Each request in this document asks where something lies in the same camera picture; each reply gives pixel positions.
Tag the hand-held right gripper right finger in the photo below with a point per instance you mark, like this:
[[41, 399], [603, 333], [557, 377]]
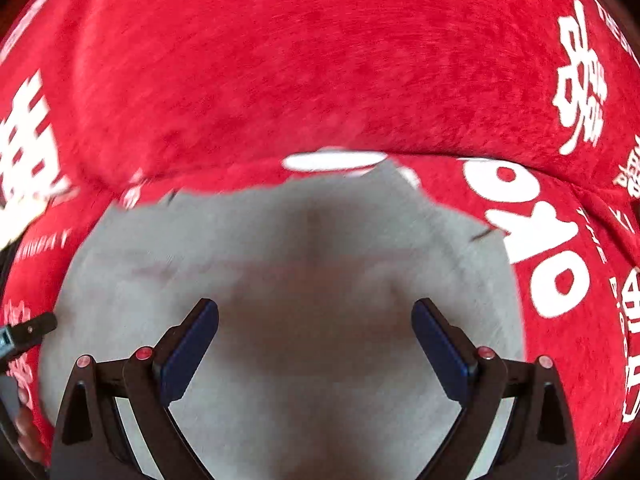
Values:
[[442, 350]]

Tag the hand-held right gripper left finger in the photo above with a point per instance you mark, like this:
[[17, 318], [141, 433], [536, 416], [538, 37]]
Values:
[[187, 352]]

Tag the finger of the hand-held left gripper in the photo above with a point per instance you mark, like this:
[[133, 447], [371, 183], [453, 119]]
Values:
[[30, 331]]

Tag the grey knit sweater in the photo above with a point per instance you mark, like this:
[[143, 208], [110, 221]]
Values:
[[310, 260]]

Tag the red printed blanket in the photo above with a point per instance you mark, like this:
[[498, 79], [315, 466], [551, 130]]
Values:
[[560, 240]]

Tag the red printed folded quilt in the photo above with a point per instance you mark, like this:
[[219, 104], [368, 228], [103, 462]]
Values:
[[310, 60]]

